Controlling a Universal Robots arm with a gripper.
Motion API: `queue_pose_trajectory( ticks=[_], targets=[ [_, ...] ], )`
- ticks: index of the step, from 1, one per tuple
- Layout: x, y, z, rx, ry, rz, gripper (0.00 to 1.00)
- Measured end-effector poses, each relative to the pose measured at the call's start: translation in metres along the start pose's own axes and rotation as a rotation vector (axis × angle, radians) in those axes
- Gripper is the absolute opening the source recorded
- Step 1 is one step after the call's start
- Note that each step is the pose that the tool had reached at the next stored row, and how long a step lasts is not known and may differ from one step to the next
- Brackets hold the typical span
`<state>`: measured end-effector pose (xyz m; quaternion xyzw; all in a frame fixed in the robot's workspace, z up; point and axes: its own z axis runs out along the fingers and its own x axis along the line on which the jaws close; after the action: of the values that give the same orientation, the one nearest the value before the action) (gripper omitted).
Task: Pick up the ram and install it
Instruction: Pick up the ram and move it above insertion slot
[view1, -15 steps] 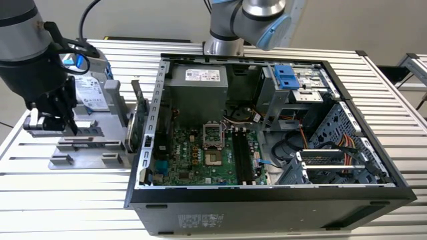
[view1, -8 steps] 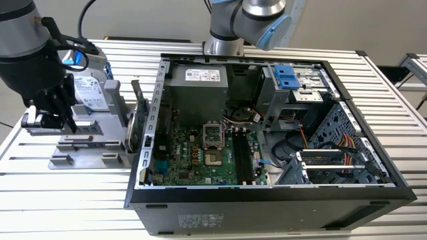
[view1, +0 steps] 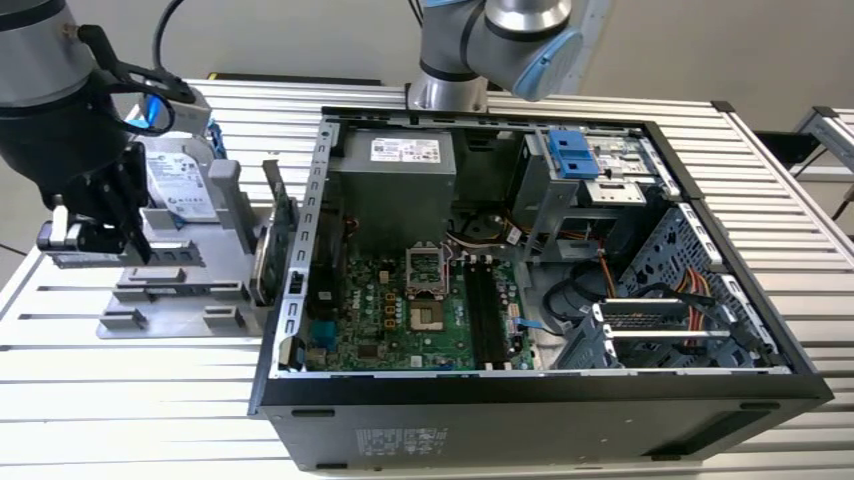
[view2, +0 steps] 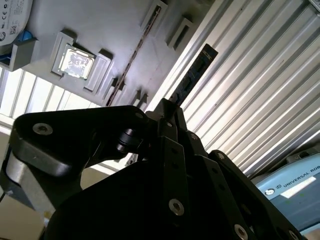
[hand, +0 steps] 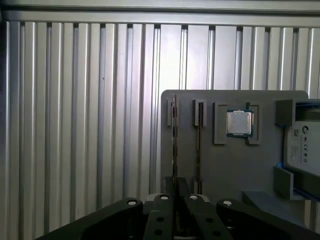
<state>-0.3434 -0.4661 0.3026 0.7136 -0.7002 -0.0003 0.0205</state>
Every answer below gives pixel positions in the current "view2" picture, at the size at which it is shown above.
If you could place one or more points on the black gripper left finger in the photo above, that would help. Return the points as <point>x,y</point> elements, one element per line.
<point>75,122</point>

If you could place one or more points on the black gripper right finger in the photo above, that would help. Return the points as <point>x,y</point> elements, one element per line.
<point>213,180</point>

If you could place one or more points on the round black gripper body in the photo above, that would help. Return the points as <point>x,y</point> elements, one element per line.
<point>112,212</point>

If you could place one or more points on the blue RAM stick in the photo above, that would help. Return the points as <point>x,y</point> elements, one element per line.
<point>195,72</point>

